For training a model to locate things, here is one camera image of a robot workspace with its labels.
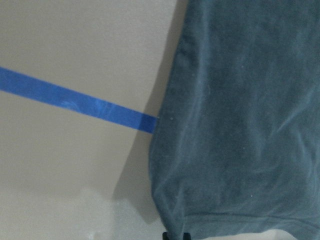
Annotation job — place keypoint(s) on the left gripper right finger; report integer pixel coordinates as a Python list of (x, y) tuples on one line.
[(186, 236)]

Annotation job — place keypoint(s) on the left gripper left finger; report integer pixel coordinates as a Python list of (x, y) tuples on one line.
[(165, 236)]

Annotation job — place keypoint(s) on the black printed t-shirt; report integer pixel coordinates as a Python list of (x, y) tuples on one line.
[(236, 148)]

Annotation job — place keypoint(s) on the brown table mat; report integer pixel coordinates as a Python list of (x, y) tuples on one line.
[(69, 176)]

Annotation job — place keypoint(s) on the blue tape line crosswise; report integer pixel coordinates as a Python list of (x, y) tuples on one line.
[(48, 93)]

